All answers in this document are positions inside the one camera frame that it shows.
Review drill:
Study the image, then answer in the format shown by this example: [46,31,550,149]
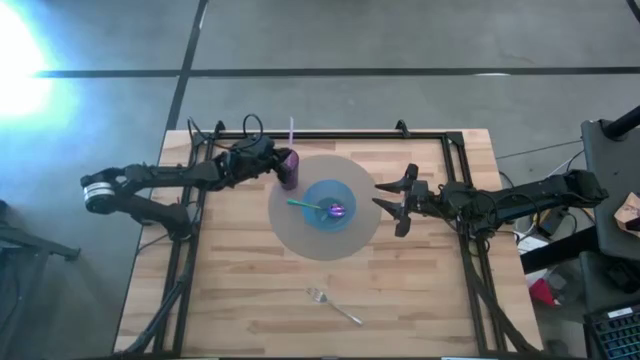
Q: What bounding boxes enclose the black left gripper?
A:
[217,136,293,190]

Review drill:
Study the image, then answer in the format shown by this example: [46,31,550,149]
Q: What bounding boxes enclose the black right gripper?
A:
[371,162,480,239]

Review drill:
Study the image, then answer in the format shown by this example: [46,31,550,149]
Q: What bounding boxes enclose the purple faceted plastic cup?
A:
[278,148,301,192]

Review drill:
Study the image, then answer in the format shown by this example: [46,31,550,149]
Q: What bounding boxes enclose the spoon with green handle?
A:
[286,198,347,220]

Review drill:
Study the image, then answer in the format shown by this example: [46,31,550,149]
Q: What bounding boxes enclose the silver metal fork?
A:
[305,286,365,327]

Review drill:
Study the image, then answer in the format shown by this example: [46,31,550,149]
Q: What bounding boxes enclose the round grey placemat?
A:
[267,153,384,262]

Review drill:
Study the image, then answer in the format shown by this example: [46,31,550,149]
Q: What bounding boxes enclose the light blue bowl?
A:
[301,178,359,234]

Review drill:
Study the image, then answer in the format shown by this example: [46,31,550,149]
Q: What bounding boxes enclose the white paper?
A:
[517,233,551,256]

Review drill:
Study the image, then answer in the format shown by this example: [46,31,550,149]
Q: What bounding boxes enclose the blue power box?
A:
[538,208,569,236]

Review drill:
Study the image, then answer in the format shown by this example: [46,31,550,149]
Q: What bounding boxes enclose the black beam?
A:
[519,227,601,274]

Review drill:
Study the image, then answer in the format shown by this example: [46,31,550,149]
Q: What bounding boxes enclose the red item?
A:
[529,277,559,307]

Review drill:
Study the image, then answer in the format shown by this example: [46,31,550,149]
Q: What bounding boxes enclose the grey cart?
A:
[580,118,640,261]

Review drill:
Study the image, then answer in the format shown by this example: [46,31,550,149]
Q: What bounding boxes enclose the brown paper box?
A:
[613,192,640,237]

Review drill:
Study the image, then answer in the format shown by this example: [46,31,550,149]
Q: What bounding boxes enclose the black pole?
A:
[602,105,640,141]

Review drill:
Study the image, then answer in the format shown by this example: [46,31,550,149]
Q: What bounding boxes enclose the keyboard with lit keys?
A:
[583,303,640,360]

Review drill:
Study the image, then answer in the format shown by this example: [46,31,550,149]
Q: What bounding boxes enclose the dark metal stand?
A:
[0,199,82,360]

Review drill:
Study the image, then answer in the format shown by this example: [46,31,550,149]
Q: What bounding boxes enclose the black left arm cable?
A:
[187,113,265,151]

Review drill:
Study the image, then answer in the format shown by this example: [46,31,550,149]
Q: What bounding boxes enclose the black aluminium rig frame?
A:
[122,128,539,357]

